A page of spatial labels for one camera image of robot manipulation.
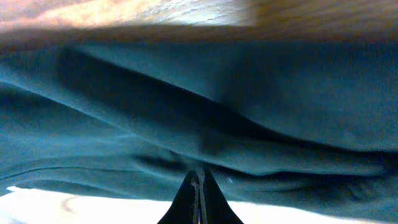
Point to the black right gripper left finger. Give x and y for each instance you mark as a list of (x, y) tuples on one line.
[(185, 206)]

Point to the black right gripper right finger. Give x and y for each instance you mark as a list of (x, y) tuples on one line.
[(214, 208)]

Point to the black t-shirt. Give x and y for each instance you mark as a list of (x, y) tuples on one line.
[(309, 125)]

